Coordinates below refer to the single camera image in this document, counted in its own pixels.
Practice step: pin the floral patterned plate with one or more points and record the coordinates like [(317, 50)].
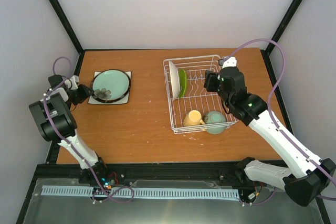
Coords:
[(175, 81)]

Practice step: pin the square black-rimmed plate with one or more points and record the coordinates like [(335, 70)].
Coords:
[(110, 100)]

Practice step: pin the yellow ceramic mug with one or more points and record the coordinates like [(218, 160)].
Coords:
[(193, 118)]

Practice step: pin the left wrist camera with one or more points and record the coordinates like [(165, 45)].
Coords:
[(72, 83)]

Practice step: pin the lime green small plate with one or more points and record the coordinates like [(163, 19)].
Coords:
[(183, 82)]

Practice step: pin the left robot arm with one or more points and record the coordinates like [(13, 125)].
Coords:
[(56, 124)]

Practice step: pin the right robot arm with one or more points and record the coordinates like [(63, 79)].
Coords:
[(306, 175)]

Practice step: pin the light blue plate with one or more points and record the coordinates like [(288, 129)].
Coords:
[(111, 85)]

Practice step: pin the grey bowl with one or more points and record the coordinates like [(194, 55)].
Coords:
[(128, 90)]

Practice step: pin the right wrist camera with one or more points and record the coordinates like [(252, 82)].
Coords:
[(228, 62)]

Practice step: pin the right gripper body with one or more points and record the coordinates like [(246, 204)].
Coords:
[(210, 80)]

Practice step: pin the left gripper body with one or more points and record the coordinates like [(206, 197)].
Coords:
[(79, 97)]

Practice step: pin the white wire dish rack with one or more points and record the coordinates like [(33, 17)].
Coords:
[(195, 97)]

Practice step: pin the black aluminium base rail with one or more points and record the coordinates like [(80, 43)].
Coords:
[(226, 173)]

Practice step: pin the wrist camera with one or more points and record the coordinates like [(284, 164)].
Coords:
[(228, 62), (72, 83)]

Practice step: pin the light blue cable duct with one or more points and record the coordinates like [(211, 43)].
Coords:
[(143, 193)]

